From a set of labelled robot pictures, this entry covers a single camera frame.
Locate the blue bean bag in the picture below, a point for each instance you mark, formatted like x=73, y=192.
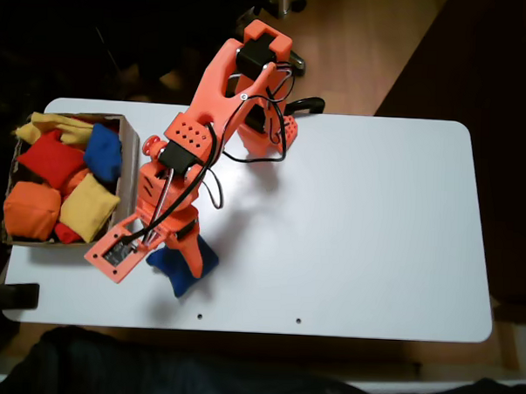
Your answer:
x=178, y=280
x=103, y=153

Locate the cardboard box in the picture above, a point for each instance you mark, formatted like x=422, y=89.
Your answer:
x=125, y=191

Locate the yellow bean bag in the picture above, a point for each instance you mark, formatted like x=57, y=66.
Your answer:
x=43, y=122
x=88, y=207

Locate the red bean bag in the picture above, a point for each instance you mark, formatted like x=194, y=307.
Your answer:
x=67, y=234
x=51, y=157

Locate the orange bean bag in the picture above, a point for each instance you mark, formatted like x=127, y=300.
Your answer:
x=73, y=180
x=31, y=211

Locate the black table clamp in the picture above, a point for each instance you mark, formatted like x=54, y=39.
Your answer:
x=313, y=103

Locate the office chair base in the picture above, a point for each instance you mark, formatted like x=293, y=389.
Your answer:
x=282, y=1

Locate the orange bracket with camera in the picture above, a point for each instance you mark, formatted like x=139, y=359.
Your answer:
x=118, y=256

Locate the black camera stand clamp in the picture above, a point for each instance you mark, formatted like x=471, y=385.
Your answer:
x=20, y=295

